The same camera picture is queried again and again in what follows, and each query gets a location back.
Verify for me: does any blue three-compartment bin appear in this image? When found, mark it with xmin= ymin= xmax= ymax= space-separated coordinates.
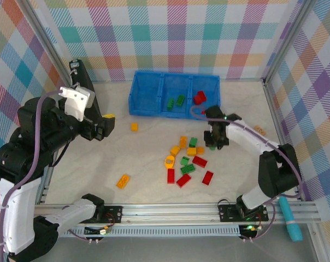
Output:
xmin=128 ymin=70 xmax=221 ymax=120

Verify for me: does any yellow cylinder block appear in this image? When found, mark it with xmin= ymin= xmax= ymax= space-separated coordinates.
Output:
xmin=163 ymin=154 xmax=176 ymax=170

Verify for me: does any teal cylinder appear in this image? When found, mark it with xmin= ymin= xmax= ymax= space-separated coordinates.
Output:
xmin=279 ymin=196 xmax=303 ymax=242

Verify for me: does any left black mount plate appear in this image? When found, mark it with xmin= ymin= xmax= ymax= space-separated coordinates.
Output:
xmin=92 ymin=205 xmax=124 ymax=224

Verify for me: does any right black mount plate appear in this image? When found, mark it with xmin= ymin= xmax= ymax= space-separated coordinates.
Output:
xmin=218 ymin=203 xmax=269 ymax=222

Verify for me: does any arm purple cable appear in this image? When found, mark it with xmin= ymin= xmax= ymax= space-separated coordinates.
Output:
xmin=190 ymin=106 xmax=304 ymax=242
xmin=0 ymin=91 xmax=108 ymax=259

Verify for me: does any right aluminium frame post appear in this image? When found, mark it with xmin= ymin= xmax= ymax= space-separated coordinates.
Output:
xmin=263 ymin=0 xmax=319 ymax=82

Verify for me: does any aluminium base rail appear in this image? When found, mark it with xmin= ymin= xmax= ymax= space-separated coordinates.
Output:
xmin=33 ymin=202 xmax=323 ymax=227

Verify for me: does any left aluminium frame post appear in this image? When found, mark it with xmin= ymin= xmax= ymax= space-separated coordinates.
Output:
xmin=17 ymin=0 xmax=74 ymax=91

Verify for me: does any slotted grey cable duct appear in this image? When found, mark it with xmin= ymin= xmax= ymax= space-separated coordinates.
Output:
xmin=69 ymin=225 xmax=241 ymax=237

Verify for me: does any right aluminium side rail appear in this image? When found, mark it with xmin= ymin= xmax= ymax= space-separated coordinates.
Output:
xmin=263 ymin=78 xmax=308 ymax=201

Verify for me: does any aluminium frame post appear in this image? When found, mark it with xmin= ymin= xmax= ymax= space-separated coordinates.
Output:
xmin=17 ymin=0 xmax=74 ymax=91
xmin=263 ymin=0 xmax=319 ymax=82

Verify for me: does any black mount plate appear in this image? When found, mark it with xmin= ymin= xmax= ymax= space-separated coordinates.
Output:
xmin=92 ymin=205 xmax=124 ymax=224
xmin=218 ymin=203 xmax=269 ymax=222

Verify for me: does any black case with latches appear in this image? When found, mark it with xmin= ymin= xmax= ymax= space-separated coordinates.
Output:
xmin=69 ymin=58 xmax=103 ymax=121

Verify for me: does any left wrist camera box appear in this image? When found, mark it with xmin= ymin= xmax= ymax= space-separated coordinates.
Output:
xmin=58 ymin=86 xmax=96 ymax=121

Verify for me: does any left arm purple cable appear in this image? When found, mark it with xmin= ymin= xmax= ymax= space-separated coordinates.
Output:
xmin=0 ymin=91 xmax=108 ymax=259

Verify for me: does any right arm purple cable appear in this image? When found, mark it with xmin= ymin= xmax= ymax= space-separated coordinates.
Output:
xmin=190 ymin=106 xmax=304 ymax=242

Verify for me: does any small wire connector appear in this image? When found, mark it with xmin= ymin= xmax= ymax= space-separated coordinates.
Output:
xmin=241 ymin=224 xmax=264 ymax=233
xmin=84 ymin=225 xmax=113 ymax=236

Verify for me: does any orange lego brick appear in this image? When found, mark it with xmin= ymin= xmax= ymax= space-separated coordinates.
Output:
xmin=116 ymin=174 xmax=131 ymax=189

